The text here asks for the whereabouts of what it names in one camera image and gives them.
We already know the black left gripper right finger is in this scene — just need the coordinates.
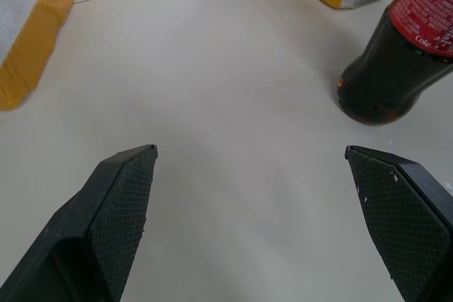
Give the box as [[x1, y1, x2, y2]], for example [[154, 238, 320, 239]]
[[345, 145, 453, 302]]

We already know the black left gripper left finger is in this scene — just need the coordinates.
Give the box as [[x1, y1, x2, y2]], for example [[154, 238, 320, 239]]
[[0, 144, 159, 302]]

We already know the cola bottle with red label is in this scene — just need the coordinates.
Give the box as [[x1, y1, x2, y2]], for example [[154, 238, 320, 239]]
[[335, 0, 453, 126]]

